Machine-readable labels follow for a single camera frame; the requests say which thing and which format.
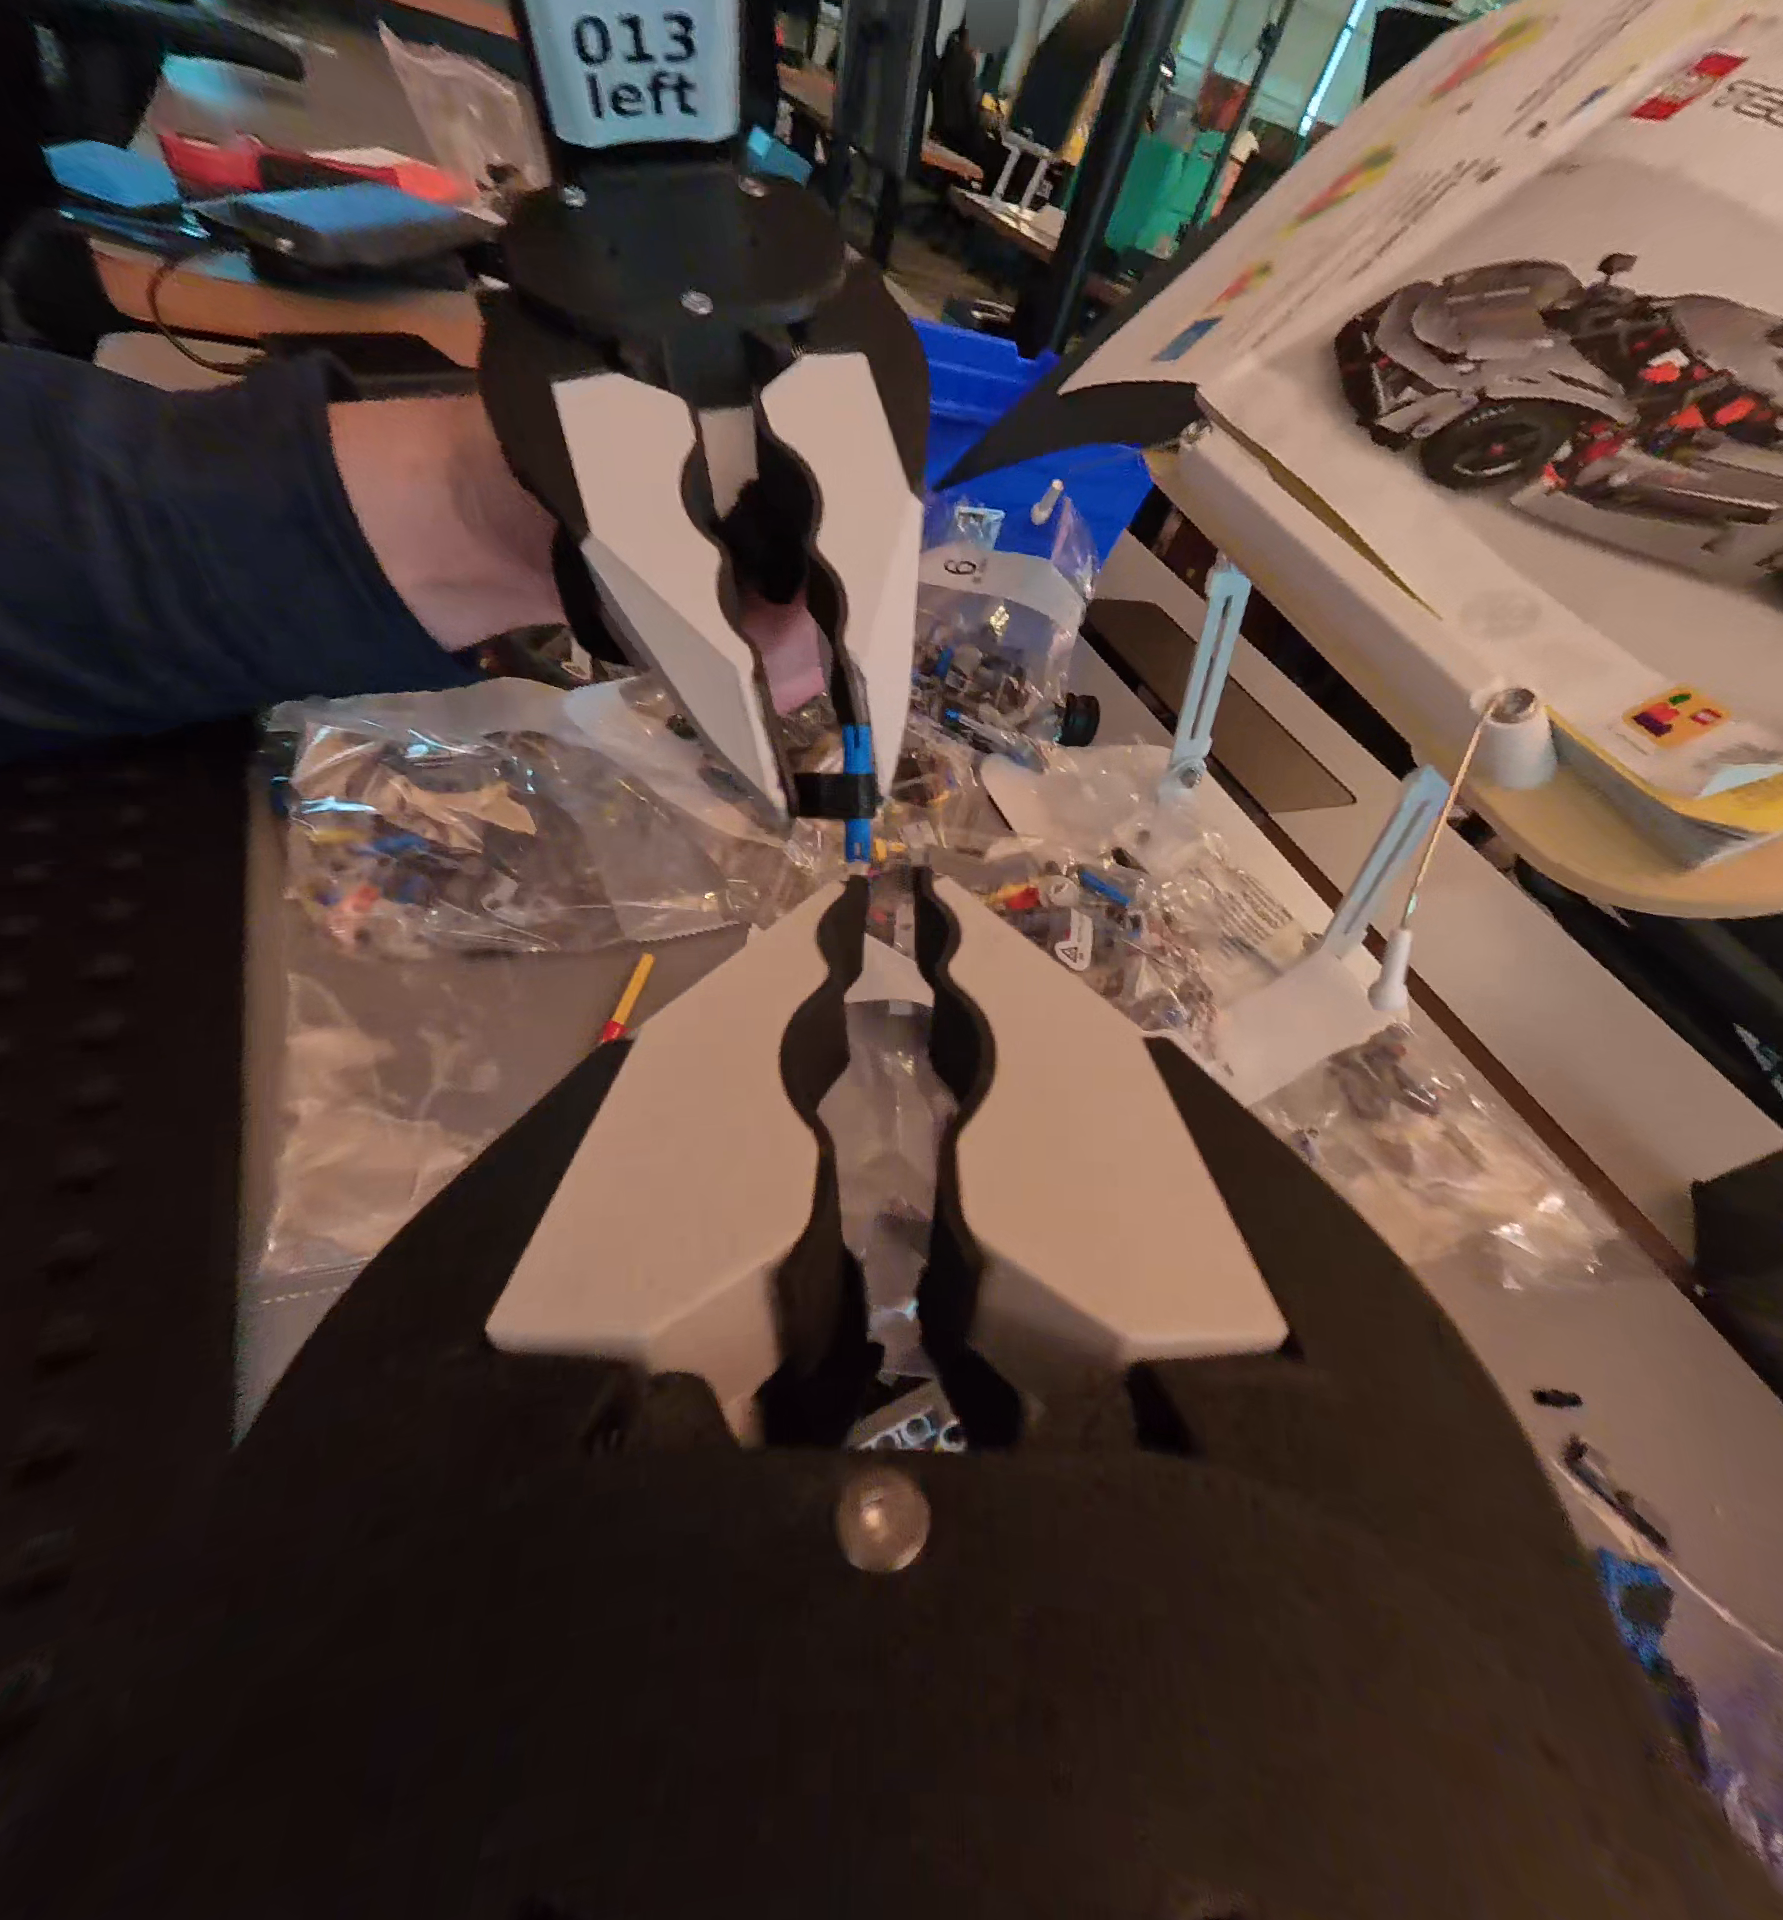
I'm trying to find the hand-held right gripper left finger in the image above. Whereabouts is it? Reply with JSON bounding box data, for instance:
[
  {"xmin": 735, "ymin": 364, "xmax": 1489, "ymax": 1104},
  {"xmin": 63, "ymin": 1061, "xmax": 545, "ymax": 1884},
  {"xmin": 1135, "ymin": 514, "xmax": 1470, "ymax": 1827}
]
[{"xmin": 487, "ymin": 883, "xmax": 884, "ymax": 1448}]

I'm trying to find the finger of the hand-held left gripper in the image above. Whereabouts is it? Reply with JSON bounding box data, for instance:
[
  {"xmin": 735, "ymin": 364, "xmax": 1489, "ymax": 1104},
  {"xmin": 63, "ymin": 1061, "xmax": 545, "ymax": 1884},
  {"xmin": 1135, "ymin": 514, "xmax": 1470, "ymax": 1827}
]
[
  {"xmin": 756, "ymin": 349, "xmax": 931, "ymax": 756},
  {"xmin": 550, "ymin": 372, "xmax": 804, "ymax": 823}
]

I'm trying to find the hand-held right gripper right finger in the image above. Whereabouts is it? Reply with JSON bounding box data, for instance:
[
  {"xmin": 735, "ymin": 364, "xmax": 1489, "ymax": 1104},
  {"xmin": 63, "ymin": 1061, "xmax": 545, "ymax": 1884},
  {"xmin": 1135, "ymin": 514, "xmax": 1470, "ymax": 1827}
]
[{"xmin": 910, "ymin": 870, "xmax": 1291, "ymax": 1446}]

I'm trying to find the black blue lego connector assembly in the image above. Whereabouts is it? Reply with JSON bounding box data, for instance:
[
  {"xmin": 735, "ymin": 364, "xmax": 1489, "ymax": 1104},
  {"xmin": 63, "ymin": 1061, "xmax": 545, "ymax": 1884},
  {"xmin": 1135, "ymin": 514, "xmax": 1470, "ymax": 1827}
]
[{"xmin": 797, "ymin": 721, "xmax": 887, "ymax": 874}]

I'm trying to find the small bag of lego parts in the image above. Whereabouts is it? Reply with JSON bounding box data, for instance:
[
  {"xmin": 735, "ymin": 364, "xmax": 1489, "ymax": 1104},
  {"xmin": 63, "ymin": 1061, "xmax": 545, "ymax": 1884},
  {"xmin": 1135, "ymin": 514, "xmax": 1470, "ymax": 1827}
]
[{"xmin": 253, "ymin": 960, "xmax": 594, "ymax": 1284}]

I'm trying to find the lego instruction booklet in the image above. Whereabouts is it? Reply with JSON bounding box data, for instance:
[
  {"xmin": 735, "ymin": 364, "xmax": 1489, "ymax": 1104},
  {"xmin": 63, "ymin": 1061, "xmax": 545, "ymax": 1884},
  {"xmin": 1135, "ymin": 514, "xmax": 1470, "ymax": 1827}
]
[{"xmin": 1071, "ymin": 0, "xmax": 1783, "ymax": 872}]

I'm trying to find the person's left hand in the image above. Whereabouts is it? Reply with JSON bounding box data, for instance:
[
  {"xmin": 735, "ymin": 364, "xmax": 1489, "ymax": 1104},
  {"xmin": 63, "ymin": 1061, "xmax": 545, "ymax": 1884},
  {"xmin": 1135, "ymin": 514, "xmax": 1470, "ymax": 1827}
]
[{"xmin": 328, "ymin": 396, "xmax": 575, "ymax": 652}]

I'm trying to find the blue plastic bin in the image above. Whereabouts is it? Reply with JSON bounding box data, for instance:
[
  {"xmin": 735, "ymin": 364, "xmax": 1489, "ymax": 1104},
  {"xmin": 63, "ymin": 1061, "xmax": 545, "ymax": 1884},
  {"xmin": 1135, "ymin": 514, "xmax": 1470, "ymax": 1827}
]
[{"xmin": 907, "ymin": 315, "xmax": 1154, "ymax": 602}]

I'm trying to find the clear bag of grey parts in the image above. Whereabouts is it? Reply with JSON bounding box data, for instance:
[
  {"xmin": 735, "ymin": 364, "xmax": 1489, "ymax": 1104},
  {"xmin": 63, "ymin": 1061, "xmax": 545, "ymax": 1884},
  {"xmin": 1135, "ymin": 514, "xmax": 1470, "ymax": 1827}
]
[{"xmin": 913, "ymin": 502, "xmax": 1106, "ymax": 756}]

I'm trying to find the clear bag of mixed parts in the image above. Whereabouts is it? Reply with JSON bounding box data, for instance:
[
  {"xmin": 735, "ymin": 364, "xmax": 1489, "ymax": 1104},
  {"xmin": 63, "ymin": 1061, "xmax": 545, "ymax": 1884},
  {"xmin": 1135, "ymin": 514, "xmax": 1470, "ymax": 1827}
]
[{"xmin": 261, "ymin": 675, "xmax": 835, "ymax": 965}]

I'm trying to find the dark blue pouch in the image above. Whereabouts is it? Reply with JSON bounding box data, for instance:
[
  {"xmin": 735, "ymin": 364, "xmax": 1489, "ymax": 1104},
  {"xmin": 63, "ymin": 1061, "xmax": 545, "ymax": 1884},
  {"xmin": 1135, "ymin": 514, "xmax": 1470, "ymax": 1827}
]
[{"xmin": 231, "ymin": 181, "xmax": 481, "ymax": 281}]

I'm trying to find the wooden side desk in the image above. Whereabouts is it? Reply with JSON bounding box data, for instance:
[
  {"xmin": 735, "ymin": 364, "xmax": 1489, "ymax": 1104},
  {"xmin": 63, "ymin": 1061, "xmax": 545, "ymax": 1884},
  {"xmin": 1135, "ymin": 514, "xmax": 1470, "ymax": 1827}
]
[{"xmin": 89, "ymin": 241, "xmax": 522, "ymax": 372}]

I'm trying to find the black steel column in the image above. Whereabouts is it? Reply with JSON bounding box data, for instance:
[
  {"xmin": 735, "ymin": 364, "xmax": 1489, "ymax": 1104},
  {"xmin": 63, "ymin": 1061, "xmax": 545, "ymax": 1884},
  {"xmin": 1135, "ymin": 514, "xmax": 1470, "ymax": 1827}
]
[{"xmin": 1015, "ymin": 0, "xmax": 1190, "ymax": 360}]

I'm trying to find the red flat packet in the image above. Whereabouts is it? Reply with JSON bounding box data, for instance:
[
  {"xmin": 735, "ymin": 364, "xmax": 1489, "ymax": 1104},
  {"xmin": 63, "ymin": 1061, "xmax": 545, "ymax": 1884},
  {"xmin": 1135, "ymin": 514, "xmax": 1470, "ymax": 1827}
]
[{"xmin": 156, "ymin": 132, "xmax": 472, "ymax": 208}]

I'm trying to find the black perforated board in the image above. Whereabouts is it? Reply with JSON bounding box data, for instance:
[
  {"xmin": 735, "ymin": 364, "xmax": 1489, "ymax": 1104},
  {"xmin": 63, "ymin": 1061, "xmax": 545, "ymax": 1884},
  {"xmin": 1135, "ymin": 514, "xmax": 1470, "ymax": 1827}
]
[{"xmin": 0, "ymin": 736, "xmax": 256, "ymax": 1803}]

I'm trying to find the light blue flat packet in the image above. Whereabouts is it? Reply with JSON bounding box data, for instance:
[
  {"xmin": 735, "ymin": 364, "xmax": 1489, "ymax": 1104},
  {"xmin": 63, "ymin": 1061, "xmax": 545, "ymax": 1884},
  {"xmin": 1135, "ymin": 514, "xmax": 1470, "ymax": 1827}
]
[{"xmin": 47, "ymin": 140, "xmax": 184, "ymax": 216}]

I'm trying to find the small bag of blue parts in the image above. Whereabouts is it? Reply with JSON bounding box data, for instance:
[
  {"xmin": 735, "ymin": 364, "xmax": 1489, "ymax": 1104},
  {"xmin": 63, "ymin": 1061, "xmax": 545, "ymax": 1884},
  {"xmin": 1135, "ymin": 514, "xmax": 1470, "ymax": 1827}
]
[{"xmin": 1557, "ymin": 1431, "xmax": 1783, "ymax": 1914}]

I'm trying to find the metal page holder wire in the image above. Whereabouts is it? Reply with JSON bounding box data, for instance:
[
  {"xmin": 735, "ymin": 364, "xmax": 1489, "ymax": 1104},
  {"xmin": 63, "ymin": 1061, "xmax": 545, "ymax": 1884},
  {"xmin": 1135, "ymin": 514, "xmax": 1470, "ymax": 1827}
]
[{"xmin": 1369, "ymin": 684, "xmax": 1550, "ymax": 1010}]

